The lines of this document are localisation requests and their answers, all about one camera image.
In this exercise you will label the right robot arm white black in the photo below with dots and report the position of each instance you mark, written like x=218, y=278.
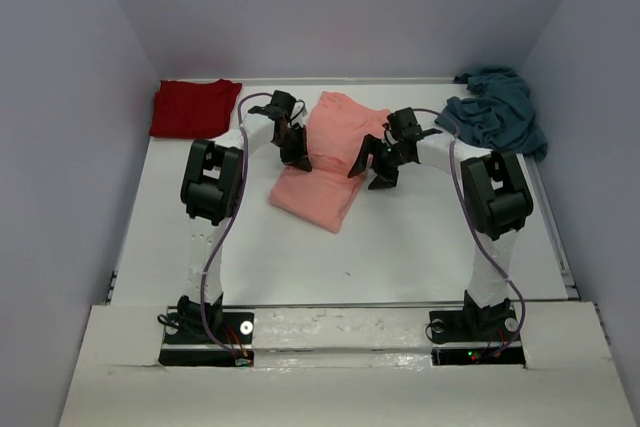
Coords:
x=495, y=201

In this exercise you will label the red folded t shirt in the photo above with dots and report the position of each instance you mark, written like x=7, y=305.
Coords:
x=188, y=110

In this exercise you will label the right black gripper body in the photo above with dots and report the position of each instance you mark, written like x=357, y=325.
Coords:
x=389, y=156

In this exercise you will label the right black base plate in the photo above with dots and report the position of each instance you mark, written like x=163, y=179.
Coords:
x=454, y=344

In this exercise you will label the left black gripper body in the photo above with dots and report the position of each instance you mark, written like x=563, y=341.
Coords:
x=281, y=141

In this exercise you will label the blue crumpled t shirt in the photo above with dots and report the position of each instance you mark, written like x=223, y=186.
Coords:
x=498, y=114

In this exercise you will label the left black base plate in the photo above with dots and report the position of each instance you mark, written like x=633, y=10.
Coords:
x=185, y=344

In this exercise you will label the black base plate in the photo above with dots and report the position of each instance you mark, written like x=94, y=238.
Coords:
x=185, y=344
x=454, y=344

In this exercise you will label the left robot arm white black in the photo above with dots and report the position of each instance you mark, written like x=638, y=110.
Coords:
x=212, y=191

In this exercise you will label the pink t shirt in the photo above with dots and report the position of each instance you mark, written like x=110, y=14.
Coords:
x=335, y=132

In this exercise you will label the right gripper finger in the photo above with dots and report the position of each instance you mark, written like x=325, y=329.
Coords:
x=368, y=155
x=384, y=180

